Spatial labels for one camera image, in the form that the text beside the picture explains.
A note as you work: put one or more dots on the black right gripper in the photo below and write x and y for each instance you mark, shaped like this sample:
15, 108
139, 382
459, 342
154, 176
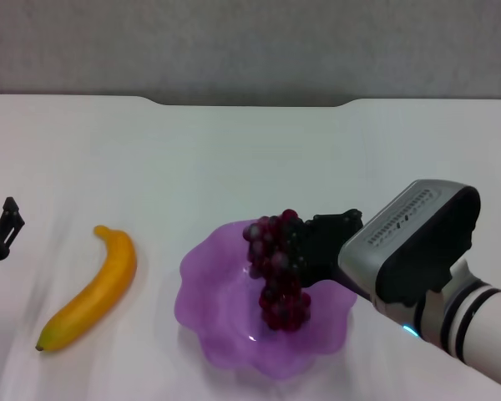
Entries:
323, 259

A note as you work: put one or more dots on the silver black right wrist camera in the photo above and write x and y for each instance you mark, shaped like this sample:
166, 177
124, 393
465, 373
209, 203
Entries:
401, 234

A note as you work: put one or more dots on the dark red grape bunch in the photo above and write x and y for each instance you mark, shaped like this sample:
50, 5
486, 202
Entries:
275, 259

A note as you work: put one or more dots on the yellow banana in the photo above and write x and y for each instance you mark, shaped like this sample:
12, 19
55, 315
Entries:
108, 271

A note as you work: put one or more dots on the purple scalloped plastic bowl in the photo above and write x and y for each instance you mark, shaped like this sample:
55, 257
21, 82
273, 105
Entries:
217, 301

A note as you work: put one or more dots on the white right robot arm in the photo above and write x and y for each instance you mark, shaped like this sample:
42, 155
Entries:
484, 321

